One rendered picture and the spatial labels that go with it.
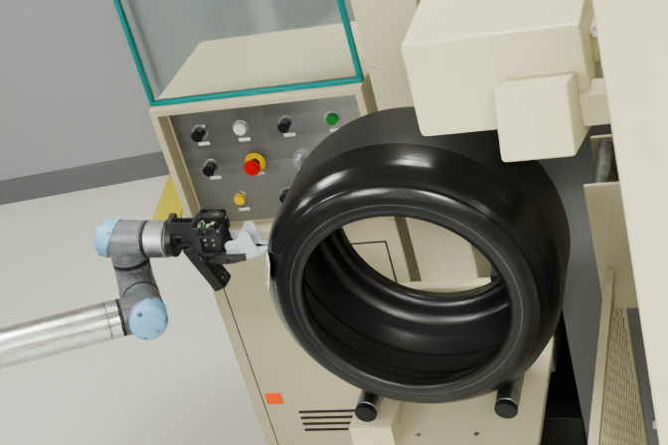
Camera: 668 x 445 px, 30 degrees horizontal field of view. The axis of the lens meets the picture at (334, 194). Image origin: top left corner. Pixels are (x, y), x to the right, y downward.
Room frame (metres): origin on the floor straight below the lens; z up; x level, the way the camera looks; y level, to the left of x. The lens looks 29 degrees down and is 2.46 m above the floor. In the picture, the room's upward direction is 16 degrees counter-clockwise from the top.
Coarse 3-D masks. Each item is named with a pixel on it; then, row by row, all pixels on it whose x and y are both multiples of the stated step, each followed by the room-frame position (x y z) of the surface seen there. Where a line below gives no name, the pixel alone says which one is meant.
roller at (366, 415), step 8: (360, 392) 1.99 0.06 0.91; (368, 392) 1.97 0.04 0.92; (360, 400) 1.95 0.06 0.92; (368, 400) 1.95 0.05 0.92; (376, 400) 1.95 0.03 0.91; (360, 408) 1.94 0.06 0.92; (368, 408) 1.93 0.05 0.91; (376, 408) 1.94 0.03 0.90; (360, 416) 1.94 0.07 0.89; (368, 416) 1.93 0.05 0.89; (376, 416) 1.93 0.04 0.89
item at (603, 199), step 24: (600, 144) 2.19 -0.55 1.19; (600, 168) 2.10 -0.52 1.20; (600, 192) 2.04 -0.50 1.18; (600, 216) 2.04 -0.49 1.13; (600, 240) 2.04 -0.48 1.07; (624, 240) 2.03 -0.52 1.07; (600, 264) 2.04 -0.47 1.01; (624, 264) 2.03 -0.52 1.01; (600, 288) 2.05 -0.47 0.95; (624, 288) 2.03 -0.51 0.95
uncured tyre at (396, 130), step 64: (384, 128) 2.02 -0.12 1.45; (320, 192) 1.94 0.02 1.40; (384, 192) 1.87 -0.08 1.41; (448, 192) 1.85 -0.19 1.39; (512, 192) 1.86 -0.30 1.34; (320, 256) 2.20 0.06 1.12; (512, 256) 1.80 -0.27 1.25; (320, 320) 2.08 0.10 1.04; (384, 320) 2.15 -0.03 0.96; (448, 320) 2.12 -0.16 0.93; (512, 320) 1.80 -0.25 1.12; (384, 384) 1.90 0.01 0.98; (448, 384) 1.85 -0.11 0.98
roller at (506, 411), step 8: (520, 376) 1.90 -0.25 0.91; (512, 384) 1.87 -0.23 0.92; (520, 384) 1.88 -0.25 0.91; (504, 392) 1.86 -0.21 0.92; (512, 392) 1.85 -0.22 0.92; (520, 392) 1.87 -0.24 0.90; (496, 400) 1.85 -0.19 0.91; (504, 400) 1.83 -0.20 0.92; (512, 400) 1.84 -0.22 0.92; (496, 408) 1.84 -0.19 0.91; (504, 408) 1.83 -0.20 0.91; (512, 408) 1.83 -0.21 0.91; (504, 416) 1.83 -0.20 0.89; (512, 416) 1.83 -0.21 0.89
